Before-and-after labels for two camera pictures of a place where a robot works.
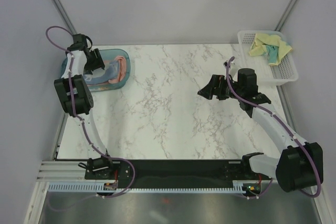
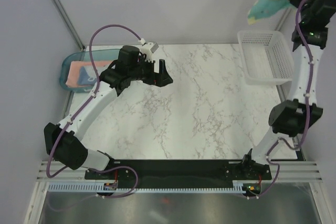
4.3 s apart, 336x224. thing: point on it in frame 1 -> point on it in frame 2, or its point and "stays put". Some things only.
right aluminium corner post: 292,2 stays put
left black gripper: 97,60 -> 160,79
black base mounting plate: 174,173 stays put
